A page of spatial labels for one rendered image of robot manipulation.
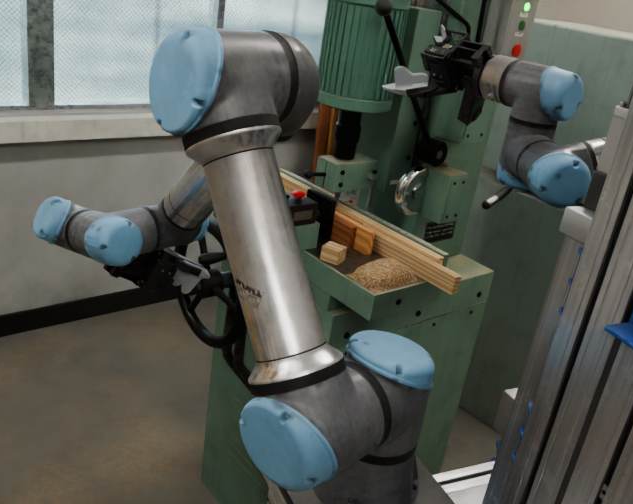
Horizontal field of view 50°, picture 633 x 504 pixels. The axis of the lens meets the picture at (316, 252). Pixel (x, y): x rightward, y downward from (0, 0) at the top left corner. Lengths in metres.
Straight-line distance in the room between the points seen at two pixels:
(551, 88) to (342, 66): 0.53
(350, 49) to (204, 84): 0.76
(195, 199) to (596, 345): 0.61
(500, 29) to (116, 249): 1.00
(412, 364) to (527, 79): 0.50
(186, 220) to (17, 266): 1.71
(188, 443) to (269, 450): 1.53
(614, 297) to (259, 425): 0.40
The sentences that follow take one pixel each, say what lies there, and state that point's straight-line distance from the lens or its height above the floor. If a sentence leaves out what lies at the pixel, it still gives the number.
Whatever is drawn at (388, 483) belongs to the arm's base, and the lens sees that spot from 0.93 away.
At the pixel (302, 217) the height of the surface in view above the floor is 0.98.
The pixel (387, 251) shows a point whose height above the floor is 0.92.
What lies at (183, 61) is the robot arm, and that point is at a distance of 0.77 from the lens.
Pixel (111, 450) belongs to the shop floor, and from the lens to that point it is 2.29.
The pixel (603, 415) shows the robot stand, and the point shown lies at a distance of 0.81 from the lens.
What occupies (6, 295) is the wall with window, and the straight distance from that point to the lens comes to 2.81.
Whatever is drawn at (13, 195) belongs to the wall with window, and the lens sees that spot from 2.65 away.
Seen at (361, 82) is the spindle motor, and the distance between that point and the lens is 1.48.
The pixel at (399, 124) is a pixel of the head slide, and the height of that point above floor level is 1.17.
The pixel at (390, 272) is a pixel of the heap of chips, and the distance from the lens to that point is 1.38.
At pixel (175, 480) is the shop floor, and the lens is 2.19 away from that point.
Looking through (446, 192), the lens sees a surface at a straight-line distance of 1.59.
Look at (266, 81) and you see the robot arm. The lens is 0.80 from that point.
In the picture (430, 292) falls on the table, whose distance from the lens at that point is 1.47.
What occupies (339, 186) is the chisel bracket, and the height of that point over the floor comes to 1.02.
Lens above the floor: 1.48
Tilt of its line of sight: 23 degrees down
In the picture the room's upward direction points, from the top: 9 degrees clockwise
